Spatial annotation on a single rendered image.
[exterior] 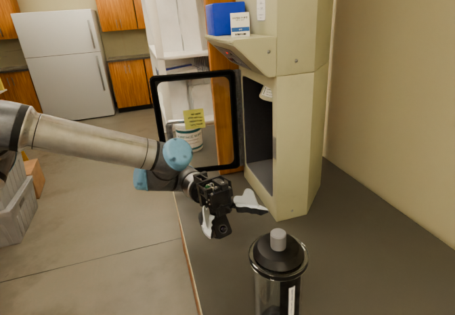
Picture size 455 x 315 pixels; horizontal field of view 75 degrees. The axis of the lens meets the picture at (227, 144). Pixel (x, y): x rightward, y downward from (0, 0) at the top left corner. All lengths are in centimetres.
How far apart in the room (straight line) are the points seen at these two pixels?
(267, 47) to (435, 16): 46
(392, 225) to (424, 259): 14
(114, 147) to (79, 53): 503
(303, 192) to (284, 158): 15
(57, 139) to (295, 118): 59
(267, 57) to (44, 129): 52
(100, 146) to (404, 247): 84
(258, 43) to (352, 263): 62
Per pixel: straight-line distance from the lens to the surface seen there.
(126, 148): 69
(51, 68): 580
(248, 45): 76
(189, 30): 203
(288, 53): 81
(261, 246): 57
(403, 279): 91
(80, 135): 68
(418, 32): 104
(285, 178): 93
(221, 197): 72
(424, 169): 108
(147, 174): 81
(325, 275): 87
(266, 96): 93
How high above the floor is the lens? 157
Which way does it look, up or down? 24 degrees down
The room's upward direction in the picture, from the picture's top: 4 degrees counter-clockwise
